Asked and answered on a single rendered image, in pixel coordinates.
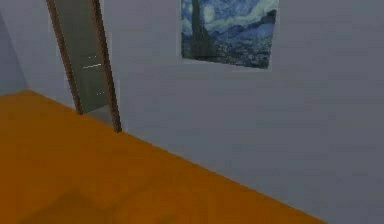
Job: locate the blue night sky painting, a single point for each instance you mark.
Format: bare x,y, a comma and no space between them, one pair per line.
230,31

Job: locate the brown framed doorway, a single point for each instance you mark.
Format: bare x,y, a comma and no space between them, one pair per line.
108,83

